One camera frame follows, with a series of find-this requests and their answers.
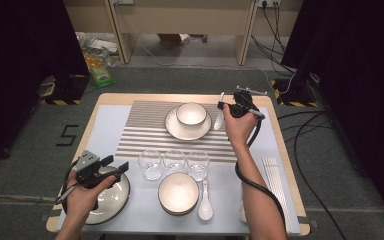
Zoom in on beige wooden desk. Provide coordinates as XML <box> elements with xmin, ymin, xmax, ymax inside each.
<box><xmin>63</xmin><ymin>0</ymin><xmax>304</xmax><ymax>67</ymax></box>

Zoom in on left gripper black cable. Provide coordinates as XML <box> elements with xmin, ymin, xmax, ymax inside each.
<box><xmin>54</xmin><ymin>159</ymin><xmax>81</xmax><ymax>214</ymax></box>

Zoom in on pale blue table mat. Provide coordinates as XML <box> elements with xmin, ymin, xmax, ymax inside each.
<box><xmin>57</xmin><ymin>104</ymin><xmax>301</xmax><ymax>236</ymax></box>

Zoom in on black yellow striped stand base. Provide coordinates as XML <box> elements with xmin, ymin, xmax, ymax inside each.
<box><xmin>38</xmin><ymin>73</ymin><xmax>91</xmax><ymax>106</ymax></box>
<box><xmin>269</xmin><ymin>78</ymin><xmax>321</xmax><ymax>108</ymax></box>

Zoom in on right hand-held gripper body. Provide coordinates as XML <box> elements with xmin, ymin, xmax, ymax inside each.
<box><xmin>226</xmin><ymin>85</ymin><xmax>268</xmax><ymax>118</ymax></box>

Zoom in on black curtain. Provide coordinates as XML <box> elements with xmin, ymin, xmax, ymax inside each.
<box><xmin>281</xmin><ymin>0</ymin><xmax>384</xmax><ymax>231</ymax></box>
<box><xmin>0</xmin><ymin>0</ymin><xmax>91</xmax><ymax>171</ymax></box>

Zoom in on clear drinking glass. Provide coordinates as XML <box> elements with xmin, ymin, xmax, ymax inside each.
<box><xmin>186</xmin><ymin>150</ymin><xmax>211</xmax><ymax>182</ymax></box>
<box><xmin>163</xmin><ymin>149</ymin><xmax>187</xmax><ymax>175</ymax></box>
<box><xmin>138</xmin><ymin>149</ymin><xmax>163</xmax><ymax>181</ymax></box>

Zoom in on black power cable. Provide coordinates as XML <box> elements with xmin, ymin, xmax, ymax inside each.
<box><xmin>261</xmin><ymin>0</ymin><xmax>288</xmax><ymax>54</ymax></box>
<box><xmin>271</xmin><ymin>0</ymin><xmax>286</xmax><ymax>54</ymax></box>

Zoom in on person's right hand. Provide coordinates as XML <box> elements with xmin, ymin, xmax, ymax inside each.
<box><xmin>222</xmin><ymin>103</ymin><xmax>259</xmax><ymax>151</ymax></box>

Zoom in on person's left hand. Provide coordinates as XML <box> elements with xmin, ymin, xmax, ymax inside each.
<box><xmin>66</xmin><ymin>171</ymin><xmax>118</xmax><ymax>221</ymax></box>

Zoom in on white bowl with dark rim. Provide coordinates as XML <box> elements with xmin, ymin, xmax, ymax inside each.
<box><xmin>175</xmin><ymin>102</ymin><xmax>208</xmax><ymax>127</ymax></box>
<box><xmin>158</xmin><ymin>172</ymin><xmax>200</xmax><ymax>214</ymax></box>
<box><xmin>160</xmin><ymin>201</ymin><xmax>199</xmax><ymax>217</ymax></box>

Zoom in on clear plastic bags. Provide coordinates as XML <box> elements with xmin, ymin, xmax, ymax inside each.
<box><xmin>75</xmin><ymin>31</ymin><xmax>119</xmax><ymax>56</ymax></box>

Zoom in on bundle of white chopsticks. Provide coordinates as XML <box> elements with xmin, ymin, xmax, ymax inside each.
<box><xmin>262</xmin><ymin>157</ymin><xmax>294</xmax><ymax>233</ymax></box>

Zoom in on green snack bag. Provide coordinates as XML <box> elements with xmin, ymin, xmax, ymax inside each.
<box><xmin>84</xmin><ymin>46</ymin><xmax>115</xmax><ymax>88</ymax></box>

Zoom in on brown cardboard box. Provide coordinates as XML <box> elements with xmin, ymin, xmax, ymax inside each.
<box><xmin>157</xmin><ymin>33</ymin><xmax>192</xmax><ymax>50</ymax></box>

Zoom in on long black floor cable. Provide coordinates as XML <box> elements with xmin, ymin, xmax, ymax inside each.
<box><xmin>292</xmin><ymin>110</ymin><xmax>348</xmax><ymax>240</ymax></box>

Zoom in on white wall socket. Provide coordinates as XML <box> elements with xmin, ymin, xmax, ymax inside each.
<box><xmin>256</xmin><ymin>0</ymin><xmax>282</xmax><ymax>8</ymax></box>

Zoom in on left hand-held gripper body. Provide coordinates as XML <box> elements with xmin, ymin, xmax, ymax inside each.
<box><xmin>75</xmin><ymin>149</ymin><xmax>120</xmax><ymax>189</ymax></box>

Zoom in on striped grey placemat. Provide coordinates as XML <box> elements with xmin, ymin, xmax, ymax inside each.
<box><xmin>114</xmin><ymin>100</ymin><xmax>242</xmax><ymax>164</ymax></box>

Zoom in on white plate with dark rim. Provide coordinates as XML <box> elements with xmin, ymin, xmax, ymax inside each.
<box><xmin>79</xmin><ymin>165</ymin><xmax>131</xmax><ymax>225</ymax></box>
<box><xmin>164</xmin><ymin>105</ymin><xmax>213</xmax><ymax>142</ymax></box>

